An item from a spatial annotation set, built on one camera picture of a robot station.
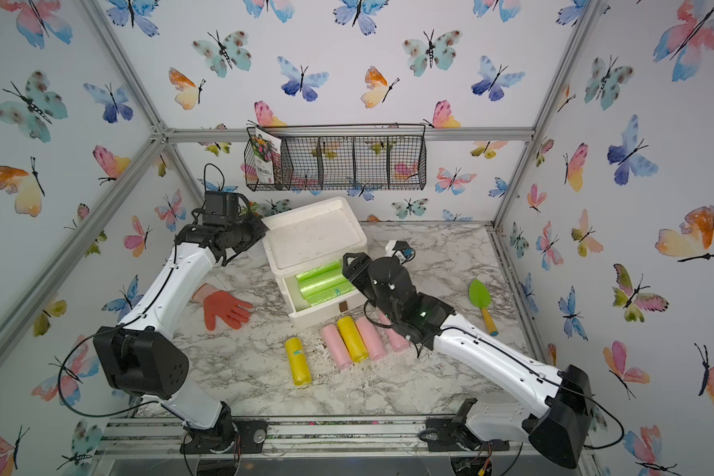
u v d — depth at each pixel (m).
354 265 0.62
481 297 1.00
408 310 0.52
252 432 0.74
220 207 0.62
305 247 0.83
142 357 0.43
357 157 0.96
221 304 0.96
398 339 0.88
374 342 0.87
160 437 0.76
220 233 0.59
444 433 0.74
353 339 0.87
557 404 0.39
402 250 0.63
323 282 0.81
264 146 0.87
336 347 0.86
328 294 0.79
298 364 0.84
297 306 0.73
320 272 0.82
